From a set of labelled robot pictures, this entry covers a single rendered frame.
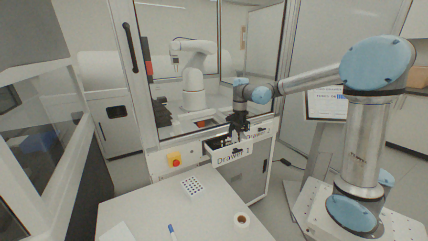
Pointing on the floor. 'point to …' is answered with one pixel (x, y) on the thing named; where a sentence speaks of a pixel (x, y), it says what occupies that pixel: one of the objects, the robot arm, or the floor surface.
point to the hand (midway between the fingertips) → (236, 140)
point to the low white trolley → (181, 211)
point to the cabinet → (238, 170)
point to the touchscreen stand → (315, 159)
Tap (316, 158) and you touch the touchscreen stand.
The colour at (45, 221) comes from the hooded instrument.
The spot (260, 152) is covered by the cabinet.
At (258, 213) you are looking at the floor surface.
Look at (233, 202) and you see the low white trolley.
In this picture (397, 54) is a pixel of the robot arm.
